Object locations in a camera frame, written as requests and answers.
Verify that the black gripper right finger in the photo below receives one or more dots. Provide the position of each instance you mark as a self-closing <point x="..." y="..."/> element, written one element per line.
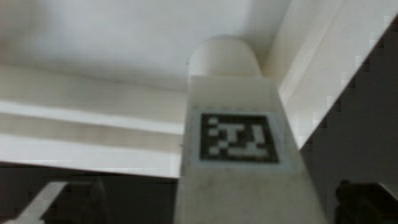
<point x="366" y="203"/>

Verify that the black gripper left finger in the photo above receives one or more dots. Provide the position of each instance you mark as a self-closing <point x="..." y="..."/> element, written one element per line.
<point x="69" y="203"/>

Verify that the white square table top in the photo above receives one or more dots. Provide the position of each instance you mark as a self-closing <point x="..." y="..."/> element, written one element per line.
<point x="94" y="57"/>

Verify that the white table leg with tag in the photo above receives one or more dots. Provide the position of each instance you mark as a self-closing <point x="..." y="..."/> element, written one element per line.
<point x="243" y="180"/>

